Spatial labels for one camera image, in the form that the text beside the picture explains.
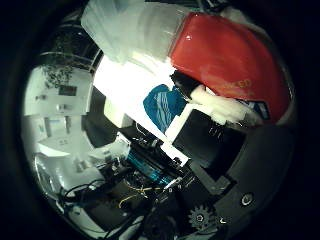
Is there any blue striped cloth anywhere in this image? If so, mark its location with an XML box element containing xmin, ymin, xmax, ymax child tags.
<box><xmin>142</xmin><ymin>83</ymin><xmax>188</xmax><ymax>134</ymax></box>

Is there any yellow cable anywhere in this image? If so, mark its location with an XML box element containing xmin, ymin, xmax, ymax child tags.
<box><xmin>118</xmin><ymin>184</ymin><xmax>164</xmax><ymax>209</ymax></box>

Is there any black cable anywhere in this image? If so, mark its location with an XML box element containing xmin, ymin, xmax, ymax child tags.
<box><xmin>58</xmin><ymin>178</ymin><xmax>111</xmax><ymax>204</ymax></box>

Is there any dark rectangular wall panel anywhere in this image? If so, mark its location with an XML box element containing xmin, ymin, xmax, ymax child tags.
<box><xmin>58</xmin><ymin>84</ymin><xmax>78</xmax><ymax>97</ymax></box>

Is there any dark leafy wall plant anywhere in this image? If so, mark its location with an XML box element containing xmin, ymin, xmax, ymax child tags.
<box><xmin>41</xmin><ymin>33</ymin><xmax>79</xmax><ymax>89</ymax></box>

